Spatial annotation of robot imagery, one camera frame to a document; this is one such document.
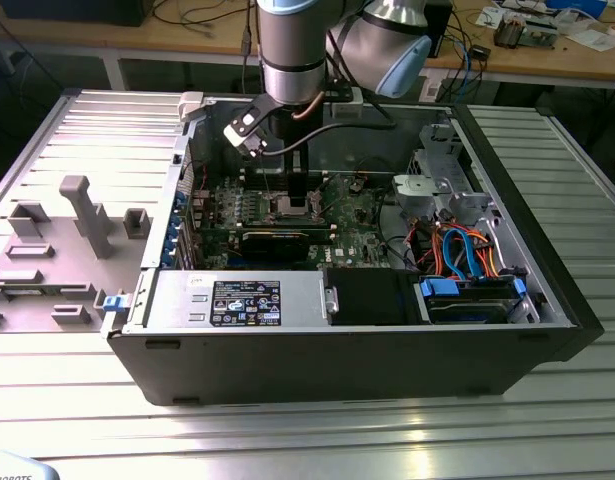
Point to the round silver coin battery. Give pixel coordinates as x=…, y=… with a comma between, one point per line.
x=355, y=186

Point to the silver power supply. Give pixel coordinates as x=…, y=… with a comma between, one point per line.
x=177, y=300

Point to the RAM slot with white clips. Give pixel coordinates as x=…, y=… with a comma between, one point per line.
x=252, y=181
x=252, y=174

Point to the blue box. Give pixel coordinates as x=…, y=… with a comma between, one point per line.
x=577, y=6

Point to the grey parts rack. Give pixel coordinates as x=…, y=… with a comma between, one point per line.
x=47, y=270

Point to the black monitor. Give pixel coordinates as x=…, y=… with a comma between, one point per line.
x=72, y=12

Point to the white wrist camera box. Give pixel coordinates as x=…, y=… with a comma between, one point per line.
x=247, y=140

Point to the hard disk in blue carrier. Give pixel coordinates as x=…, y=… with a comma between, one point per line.
x=467, y=310

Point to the blue card slot clip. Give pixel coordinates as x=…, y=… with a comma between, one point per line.
x=174, y=220
x=167, y=257
x=180, y=199
x=170, y=238

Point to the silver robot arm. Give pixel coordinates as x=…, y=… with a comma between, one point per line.
x=292, y=50

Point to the green motherboard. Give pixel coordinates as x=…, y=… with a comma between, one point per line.
x=357, y=220

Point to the black PC case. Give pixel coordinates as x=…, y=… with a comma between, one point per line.
x=337, y=365

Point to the black graphics card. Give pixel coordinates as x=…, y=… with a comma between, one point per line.
x=274, y=246

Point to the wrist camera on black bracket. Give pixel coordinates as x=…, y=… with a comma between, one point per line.
x=344, y=102

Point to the small black box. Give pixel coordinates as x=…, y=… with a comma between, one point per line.
x=479, y=51

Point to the white paper sheet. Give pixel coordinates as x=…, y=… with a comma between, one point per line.
x=594, y=40
x=492, y=17

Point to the blue plastic latch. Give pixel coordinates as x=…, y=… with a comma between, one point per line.
x=114, y=303

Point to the RAM slot with black clips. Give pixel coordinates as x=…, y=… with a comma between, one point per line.
x=252, y=185
x=252, y=178

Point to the white label sheet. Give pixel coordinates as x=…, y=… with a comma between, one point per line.
x=429, y=89

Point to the CPU socket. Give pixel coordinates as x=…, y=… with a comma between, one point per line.
x=279, y=204

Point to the grey case latch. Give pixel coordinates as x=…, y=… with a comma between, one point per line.
x=192, y=105

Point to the grey metal device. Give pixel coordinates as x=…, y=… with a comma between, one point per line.
x=542, y=35

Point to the pale blue teach pendant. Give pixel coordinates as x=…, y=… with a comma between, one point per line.
x=17, y=470

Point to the silver metal disk bay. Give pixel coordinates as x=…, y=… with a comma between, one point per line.
x=427, y=192

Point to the metal heatsink cooler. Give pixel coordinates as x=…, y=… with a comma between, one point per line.
x=509, y=32

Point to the wooden desk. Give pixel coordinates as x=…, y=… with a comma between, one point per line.
x=137, y=42

